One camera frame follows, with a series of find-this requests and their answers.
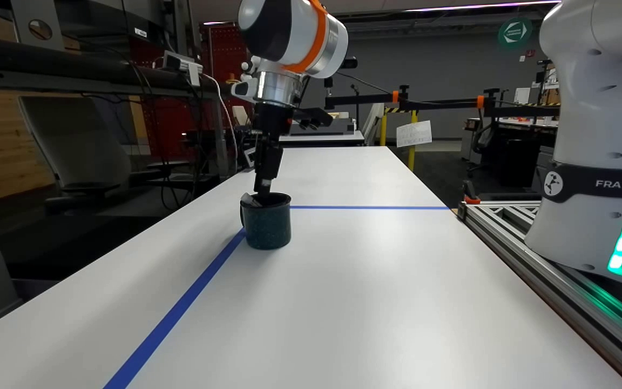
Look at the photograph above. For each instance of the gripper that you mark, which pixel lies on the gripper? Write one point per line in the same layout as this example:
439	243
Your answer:
273	120

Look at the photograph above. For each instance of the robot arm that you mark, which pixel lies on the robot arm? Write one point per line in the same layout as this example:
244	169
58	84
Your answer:
602	108

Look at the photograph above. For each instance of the dark blue speckled mug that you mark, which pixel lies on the dark blue speckled mug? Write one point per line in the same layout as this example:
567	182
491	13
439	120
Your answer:
268	227

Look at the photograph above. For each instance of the white table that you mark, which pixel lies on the white table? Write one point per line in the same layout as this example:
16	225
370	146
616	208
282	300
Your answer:
324	139

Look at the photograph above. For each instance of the grey box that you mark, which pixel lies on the grey box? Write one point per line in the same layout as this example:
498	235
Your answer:
338	127

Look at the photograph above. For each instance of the red pegboard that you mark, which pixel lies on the red pegboard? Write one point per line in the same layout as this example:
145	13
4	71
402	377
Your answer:
224	54

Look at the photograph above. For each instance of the white power adapter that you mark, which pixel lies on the white power adapter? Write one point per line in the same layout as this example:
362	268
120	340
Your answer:
181	63

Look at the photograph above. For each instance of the white paper sign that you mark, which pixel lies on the white paper sign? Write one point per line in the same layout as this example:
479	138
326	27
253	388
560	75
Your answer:
414	133

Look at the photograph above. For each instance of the black boom with orange joints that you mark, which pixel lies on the black boom with orange joints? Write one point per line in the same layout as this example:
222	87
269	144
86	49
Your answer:
435	102

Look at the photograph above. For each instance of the grey office chair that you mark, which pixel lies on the grey office chair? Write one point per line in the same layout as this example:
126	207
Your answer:
81	146

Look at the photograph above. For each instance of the black office chair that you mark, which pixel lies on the black office chair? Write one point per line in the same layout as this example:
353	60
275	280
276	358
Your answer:
482	141

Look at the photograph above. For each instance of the black and orange clamp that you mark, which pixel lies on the black and orange clamp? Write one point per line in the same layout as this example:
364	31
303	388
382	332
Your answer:
471	194

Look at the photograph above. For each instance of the long blue tape strip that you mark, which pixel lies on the long blue tape strip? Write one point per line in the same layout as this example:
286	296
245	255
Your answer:
176	310

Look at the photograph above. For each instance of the black desk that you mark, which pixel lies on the black desk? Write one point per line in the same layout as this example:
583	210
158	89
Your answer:
46	67

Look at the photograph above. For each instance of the round green sign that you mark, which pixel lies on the round green sign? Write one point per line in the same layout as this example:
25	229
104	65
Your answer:
515	32

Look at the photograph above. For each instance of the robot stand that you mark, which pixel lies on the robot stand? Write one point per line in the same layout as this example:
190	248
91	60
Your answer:
548	259

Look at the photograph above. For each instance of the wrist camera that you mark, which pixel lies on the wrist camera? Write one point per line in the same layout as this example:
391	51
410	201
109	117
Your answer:
313	116

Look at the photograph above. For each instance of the yellow post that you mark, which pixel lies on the yellow post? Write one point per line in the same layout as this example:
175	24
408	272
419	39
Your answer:
383	129
412	151

